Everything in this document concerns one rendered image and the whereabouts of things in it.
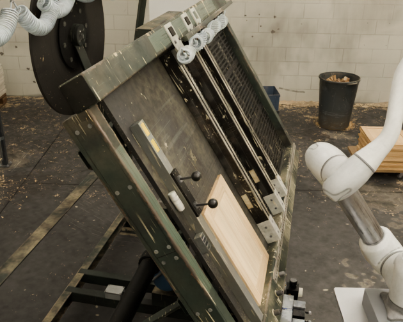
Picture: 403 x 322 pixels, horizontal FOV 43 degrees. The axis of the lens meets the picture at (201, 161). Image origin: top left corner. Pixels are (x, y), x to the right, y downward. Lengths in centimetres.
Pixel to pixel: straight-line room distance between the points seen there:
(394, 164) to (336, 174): 355
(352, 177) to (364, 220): 39
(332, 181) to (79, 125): 93
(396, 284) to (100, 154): 137
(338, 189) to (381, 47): 586
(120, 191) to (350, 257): 283
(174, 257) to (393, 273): 102
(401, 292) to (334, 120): 449
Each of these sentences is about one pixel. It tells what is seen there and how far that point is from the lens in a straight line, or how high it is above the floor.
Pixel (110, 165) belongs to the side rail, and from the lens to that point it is 165.
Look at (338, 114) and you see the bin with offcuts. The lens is 662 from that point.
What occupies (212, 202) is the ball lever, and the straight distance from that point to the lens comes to 184.
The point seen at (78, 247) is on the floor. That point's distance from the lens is 425.
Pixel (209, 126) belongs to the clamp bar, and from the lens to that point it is 241.
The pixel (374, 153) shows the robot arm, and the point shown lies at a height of 161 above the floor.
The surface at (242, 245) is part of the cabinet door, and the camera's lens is 231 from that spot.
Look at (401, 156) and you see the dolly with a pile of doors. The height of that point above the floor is 29.
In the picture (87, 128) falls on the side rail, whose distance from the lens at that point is 163.
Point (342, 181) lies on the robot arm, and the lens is 194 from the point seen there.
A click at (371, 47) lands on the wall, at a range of 767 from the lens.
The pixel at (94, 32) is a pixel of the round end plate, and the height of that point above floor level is 181.
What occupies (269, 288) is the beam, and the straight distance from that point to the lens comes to 235.
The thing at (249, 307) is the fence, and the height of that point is 97.
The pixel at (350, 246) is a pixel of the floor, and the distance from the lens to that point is 437.
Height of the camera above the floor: 236
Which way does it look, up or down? 25 degrees down
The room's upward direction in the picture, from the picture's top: 1 degrees clockwise
